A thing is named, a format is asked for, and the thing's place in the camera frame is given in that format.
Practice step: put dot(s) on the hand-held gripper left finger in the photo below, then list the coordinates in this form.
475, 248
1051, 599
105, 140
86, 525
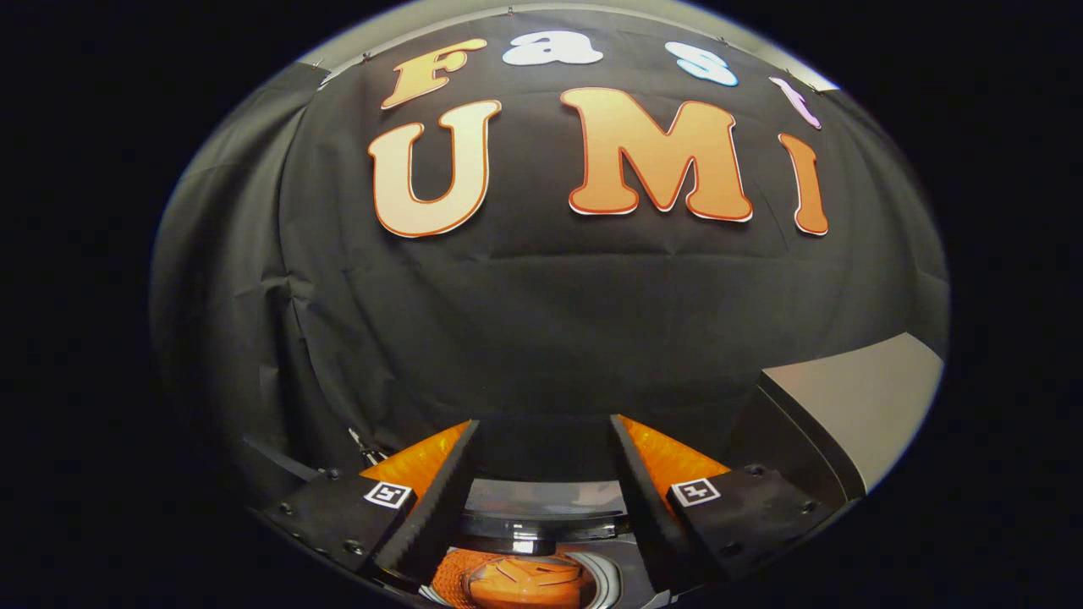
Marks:
440, 507

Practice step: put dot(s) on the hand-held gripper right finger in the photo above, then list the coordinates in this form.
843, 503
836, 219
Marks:
651, 507

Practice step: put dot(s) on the grey washing machine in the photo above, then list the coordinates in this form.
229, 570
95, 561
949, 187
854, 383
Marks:
616, 577

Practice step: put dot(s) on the dark transparent washing machine lid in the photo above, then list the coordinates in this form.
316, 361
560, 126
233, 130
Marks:
541, 509

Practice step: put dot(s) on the yellow polo shirt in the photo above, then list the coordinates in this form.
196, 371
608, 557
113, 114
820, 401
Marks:
525, 584

